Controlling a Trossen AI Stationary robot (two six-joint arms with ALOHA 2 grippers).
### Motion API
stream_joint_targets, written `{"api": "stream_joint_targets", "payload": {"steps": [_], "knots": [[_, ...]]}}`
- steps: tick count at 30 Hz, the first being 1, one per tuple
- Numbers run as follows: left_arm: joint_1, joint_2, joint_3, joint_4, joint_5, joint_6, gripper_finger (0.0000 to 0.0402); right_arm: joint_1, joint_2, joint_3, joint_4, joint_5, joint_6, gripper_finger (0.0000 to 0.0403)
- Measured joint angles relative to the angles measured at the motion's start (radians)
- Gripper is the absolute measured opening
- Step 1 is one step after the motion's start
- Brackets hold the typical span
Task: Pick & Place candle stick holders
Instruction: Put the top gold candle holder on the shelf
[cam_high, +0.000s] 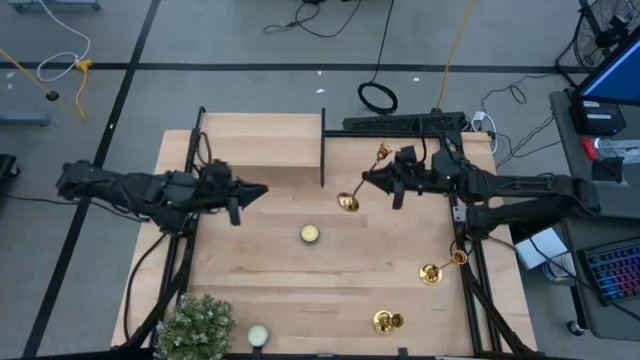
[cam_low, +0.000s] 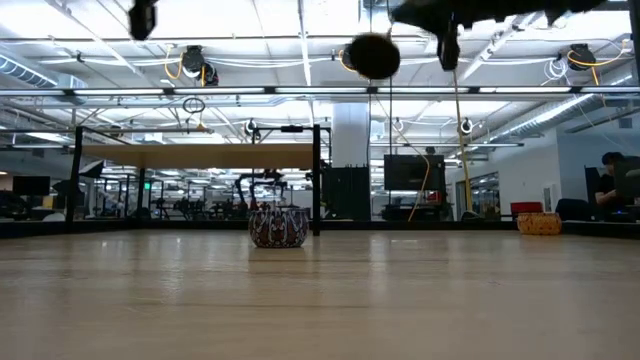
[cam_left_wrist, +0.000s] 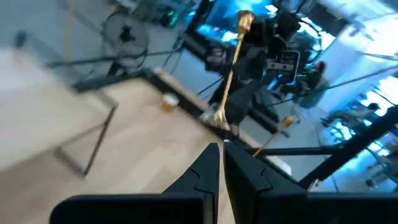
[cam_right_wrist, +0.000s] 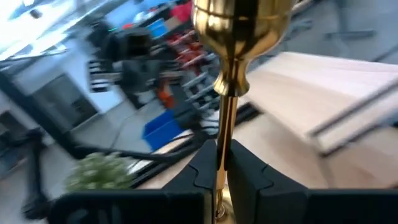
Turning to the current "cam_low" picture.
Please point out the black office chair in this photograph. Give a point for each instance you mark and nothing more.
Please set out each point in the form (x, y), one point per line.
(572, 210)

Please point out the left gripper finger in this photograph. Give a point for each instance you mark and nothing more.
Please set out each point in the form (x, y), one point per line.
(142, 17)

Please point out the medium gold candlestick holder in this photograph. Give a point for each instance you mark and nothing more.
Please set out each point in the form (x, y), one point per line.
(374, 56)

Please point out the person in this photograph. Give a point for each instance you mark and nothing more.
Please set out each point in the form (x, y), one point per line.
(606, 187)

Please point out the black background robot arm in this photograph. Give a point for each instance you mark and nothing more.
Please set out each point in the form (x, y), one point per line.
(250, 180)

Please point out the black television screen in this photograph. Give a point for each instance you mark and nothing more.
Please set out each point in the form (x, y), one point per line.
(410, 172)

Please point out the black desk monitor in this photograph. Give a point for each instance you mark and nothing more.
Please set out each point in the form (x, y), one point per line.
(629, 175)

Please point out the wooden shelf with black legs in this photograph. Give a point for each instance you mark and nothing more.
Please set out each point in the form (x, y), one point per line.
(200, 156)

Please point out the grey ventilation duct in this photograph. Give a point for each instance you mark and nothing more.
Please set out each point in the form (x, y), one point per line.
(545, 117)
(25, 72)

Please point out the small black monitor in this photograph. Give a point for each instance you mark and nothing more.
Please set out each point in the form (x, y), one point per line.
(31, 186)

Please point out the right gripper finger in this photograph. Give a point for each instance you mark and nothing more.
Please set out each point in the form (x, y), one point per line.
(425, 15)
(448, 50)

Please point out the white square column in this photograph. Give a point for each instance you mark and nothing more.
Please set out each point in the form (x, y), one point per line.
(350, 135)

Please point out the red bin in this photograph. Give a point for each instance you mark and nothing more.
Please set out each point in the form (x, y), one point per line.
(526, 206)

